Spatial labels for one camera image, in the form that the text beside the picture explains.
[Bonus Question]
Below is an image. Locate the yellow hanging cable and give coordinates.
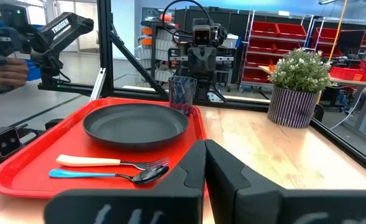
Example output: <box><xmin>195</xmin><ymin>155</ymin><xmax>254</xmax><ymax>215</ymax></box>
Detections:
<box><xmin>317</xmin><ymin>0</ymin><xmax>349</xmax><ymax>105</ymax></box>

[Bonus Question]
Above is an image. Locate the black round plate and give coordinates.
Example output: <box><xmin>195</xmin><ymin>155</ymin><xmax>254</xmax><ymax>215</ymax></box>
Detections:
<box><xmin>82</xmin><ymin>103</ymin><xmax>190</xmax><ymax>152</ymax></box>

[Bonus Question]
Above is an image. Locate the red plastic tray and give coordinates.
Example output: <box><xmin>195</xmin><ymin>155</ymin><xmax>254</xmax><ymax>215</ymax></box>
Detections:
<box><xmin>0</xmin><ymin>96</ymin><xmax>209</xmax><ymax>200</ymax></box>

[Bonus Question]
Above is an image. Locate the red bin shelf rack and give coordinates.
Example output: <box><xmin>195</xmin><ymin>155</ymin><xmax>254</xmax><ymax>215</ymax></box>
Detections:
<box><xmin>239</xmin><ymin>10</ymin><xmax>314</xmax><ymax>91</ymax></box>
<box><xmin>313</xmin><ymin>17</ymin><xmax>366</xmax><ymax>60</ymax></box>

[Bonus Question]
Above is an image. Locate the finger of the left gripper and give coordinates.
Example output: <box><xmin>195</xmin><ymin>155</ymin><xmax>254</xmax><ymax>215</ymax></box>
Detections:
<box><xmin>188</xmin><ymin>47</ymin><xmax>203</xmax><ymax>74</ymax></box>
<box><xmin>202</xmin><ymin>47</ymin><xmax>217</xmax><ymax>74</ymax></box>

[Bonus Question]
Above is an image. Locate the spoon with blue handle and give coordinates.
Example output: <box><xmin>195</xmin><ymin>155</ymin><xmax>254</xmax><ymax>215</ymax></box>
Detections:
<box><xmin>48</xmin><ymin>165</ymin><xmax>170</xmax><ymax>186</ymax></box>

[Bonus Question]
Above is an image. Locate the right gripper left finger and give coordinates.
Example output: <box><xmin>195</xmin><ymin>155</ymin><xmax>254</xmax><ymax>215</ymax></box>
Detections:
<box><xmin>44</xmin><ymin>139</ymin><xmax>207</xmax><ymax>224</ymax></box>

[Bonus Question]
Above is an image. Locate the fork with cream handle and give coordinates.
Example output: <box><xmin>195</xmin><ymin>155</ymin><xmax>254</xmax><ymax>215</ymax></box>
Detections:
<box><xmin>55</xmin><ymin>154</ymin><xmax>170</xmax><ymax>172</ymax></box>

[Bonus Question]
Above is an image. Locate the black table camera box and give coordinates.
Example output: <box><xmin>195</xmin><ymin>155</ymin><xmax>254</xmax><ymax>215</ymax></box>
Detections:
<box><xmin>0</xmin><ymin>125</ymin><xmax>24</xmax><ymax>162</ymax></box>

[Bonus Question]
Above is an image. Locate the white parts drawer rack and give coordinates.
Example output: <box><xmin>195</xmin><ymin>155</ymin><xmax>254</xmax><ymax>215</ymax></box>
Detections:
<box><xmin>135</xmin><ymin>19</ymin><xmax>191</xmax><ymax>88</ymax></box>

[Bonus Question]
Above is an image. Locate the white cable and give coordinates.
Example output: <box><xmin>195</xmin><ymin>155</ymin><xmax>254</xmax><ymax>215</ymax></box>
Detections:
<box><xmin>329</xmin><ymin>86</ymin><xmax>366</xmax><ymax>131</ymax></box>

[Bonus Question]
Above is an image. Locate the red storage bin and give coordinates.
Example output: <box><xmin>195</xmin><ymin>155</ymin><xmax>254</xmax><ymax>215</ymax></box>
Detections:
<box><xmin>329</xmin><ymin>66</ymin><xmax>365</xmax><ymax>82</ymax></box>

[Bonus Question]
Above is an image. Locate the green plant in striped pot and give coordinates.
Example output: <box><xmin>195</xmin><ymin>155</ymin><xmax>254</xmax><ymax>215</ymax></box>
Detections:
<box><xmin>266</xmin><ymin>47</ymin><xmax>335</xmax><ymax>129</ymax></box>

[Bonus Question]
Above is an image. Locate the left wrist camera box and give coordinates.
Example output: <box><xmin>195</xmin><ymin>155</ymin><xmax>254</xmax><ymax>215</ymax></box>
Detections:
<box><xmin>191</xmin><ymin>24</ymin><xmax>213</xmax><ymax>47</ymax></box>

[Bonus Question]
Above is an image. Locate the person's hand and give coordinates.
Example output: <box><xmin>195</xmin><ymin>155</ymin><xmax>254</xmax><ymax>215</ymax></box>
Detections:
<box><xmin>0</xmin><ymin>57</ymin><xmax>30</xmax><ymax>94</ymax></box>

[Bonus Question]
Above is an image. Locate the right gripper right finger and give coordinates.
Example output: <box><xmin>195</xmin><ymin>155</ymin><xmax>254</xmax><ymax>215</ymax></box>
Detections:
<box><xmin>204</xmin><ymin>139</ymin><xmax>366</xmax><ymax>224</ymax></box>

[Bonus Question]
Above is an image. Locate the dark translucent cup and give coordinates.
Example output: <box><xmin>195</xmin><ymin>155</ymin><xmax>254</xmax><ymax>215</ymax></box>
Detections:
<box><xmin>168</xmin><ymin>75</ymin><xmax>198</xmax><ymax>117</ymax></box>

